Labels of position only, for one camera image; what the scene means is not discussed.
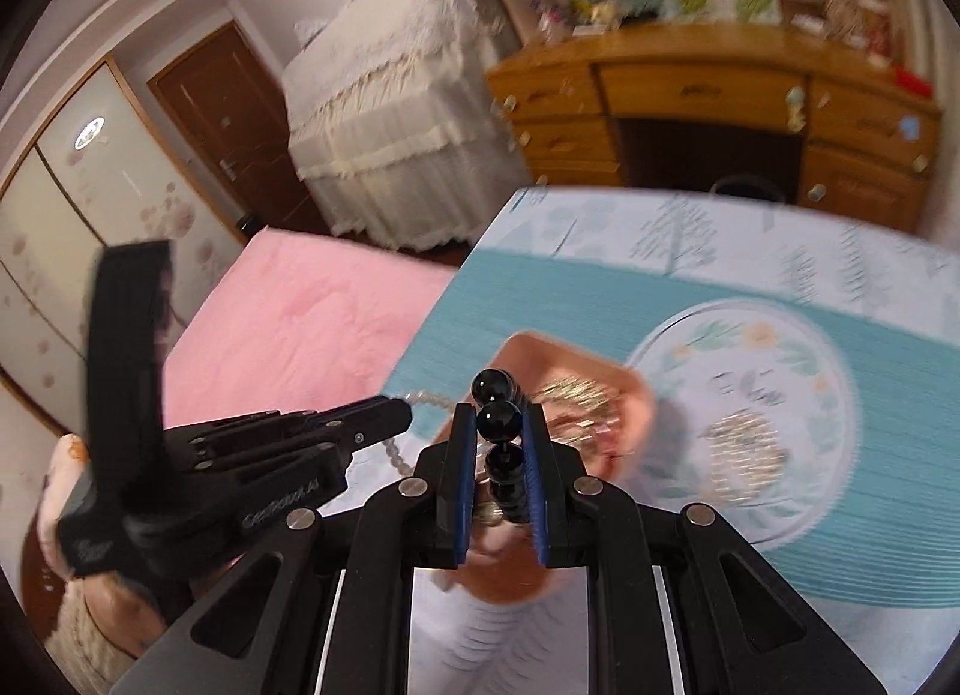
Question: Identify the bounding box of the black bead bracelet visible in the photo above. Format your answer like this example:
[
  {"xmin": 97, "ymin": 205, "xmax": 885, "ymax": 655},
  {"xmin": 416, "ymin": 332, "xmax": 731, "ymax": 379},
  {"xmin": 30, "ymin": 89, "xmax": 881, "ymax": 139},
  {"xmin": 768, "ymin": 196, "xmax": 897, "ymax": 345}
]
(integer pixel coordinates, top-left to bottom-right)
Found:
[{"xmin": 469, "ymin": 368, "xmax": 530, "ymax": 525}]

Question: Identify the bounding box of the pink plastic storage box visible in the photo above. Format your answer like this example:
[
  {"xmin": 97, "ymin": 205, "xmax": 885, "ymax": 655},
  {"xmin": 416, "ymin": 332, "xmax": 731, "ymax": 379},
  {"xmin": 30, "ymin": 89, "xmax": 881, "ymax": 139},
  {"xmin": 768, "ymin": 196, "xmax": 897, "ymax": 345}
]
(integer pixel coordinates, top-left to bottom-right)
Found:
[{"xmin": 390, "ymin": 329, "xmax": 661, "ymax": 607}]

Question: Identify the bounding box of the white floral wardrobe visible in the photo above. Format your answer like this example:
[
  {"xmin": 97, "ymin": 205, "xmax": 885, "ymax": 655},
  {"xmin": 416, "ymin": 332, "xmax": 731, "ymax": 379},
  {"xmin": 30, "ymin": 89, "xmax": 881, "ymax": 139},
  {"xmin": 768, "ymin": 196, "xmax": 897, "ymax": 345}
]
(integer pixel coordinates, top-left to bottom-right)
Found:
[{"xmin": 0, "ymin": 57, "xmax": 250, "ymax": 441}]

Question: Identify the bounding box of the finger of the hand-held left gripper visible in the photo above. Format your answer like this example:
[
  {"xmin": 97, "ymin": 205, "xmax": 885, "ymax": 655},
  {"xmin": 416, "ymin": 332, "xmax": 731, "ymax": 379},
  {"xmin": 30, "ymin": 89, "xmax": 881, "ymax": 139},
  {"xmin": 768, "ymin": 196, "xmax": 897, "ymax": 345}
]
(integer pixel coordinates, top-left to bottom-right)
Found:
[
  {"xmin": 165, "ymin": 397, "xmax": 415, "ymax": 445},
  {"xmin": 191, "ymin": 422, "xmax": 412, "ymax": 475}
]

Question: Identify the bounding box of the person's left hand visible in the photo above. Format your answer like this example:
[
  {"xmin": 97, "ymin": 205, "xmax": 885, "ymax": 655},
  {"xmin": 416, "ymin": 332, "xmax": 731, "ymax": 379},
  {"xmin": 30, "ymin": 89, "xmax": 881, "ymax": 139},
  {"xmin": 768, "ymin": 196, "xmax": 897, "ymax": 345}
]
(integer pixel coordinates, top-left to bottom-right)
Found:
[{"xmin": 41, "ymin": 436, "xmax": 197, "ymax": 660}]

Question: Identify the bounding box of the person's left forearm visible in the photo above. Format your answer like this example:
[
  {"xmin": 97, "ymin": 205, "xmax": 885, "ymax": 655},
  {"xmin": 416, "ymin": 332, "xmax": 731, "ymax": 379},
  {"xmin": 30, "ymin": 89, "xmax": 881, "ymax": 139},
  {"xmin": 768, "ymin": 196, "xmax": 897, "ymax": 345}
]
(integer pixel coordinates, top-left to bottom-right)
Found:
[{"xmin": 41, "ymin": 579, "xmax": 162, "ymax": 679}]

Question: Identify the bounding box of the brown wooden door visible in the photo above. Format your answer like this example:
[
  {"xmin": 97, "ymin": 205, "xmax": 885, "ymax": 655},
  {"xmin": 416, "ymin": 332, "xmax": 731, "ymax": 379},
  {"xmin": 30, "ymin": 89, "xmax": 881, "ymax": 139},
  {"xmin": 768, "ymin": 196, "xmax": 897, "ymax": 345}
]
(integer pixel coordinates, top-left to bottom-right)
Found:
[{"xmin": 146, "ymin": 20, "xmax": 325, "ymax": 240}]

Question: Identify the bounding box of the dark chair back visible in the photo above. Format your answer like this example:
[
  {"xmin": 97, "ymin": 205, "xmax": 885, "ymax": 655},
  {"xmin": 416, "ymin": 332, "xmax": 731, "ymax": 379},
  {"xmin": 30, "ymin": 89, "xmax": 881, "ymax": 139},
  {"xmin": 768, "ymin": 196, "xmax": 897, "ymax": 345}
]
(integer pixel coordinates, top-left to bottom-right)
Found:
[{"xmin": 707, "ymin": 173, "xmax": 786, "ymax": 206}]

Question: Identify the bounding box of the wooden desk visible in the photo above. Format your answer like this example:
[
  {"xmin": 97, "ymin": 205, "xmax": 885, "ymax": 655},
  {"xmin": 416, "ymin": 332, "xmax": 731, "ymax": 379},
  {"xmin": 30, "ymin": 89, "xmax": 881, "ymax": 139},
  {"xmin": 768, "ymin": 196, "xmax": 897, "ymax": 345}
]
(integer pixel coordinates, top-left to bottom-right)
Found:
[{"xmin": 484, "ymin": 23, "xmax": 947, "ymax": 232}]

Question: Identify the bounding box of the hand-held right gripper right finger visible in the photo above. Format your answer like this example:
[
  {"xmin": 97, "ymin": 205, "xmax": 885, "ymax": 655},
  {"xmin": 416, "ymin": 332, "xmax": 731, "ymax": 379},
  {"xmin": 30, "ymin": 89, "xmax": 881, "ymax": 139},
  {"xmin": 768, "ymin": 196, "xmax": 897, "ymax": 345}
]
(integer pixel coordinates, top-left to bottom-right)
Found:
[{"xmin": 521, "ymin": 402, "xmax": 890, "ymax": 695}]

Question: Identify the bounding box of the pink bed sheet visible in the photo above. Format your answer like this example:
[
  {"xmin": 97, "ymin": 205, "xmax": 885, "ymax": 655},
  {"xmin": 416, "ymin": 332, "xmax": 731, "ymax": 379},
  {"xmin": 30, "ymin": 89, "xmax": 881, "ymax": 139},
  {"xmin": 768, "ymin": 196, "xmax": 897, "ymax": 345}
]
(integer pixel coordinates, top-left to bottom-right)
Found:
[{"xmin": 160, "ymin": 226, "xmax": 460, "ymax": 435}]

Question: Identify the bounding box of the white pearl bracelet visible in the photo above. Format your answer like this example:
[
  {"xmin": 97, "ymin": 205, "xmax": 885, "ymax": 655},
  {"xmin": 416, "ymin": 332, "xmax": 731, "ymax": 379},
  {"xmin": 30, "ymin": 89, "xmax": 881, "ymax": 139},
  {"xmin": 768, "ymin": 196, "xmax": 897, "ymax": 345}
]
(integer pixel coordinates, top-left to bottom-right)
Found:
[{"xmin": 381, "ymin": 389, "xmax": 460, "ymax": 477}]

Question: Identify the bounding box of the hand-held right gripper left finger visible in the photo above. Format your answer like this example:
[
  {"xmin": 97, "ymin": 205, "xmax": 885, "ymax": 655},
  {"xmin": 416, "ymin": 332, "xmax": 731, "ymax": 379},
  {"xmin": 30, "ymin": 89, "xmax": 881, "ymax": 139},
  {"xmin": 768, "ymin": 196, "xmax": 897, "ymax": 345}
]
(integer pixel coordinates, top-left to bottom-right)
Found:
[{"xmin": 109, "ymin": 402, "xmax": 481, "ymax": 695}]

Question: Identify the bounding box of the lace covered cabinet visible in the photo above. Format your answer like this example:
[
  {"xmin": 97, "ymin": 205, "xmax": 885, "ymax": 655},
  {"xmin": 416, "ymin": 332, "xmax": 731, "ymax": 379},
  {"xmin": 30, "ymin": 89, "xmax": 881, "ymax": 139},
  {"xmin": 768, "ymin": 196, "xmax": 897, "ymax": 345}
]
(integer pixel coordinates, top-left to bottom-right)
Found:
[{"xmin": 280, "ymin": 0, "xmax": 520, "ymax": 251}]

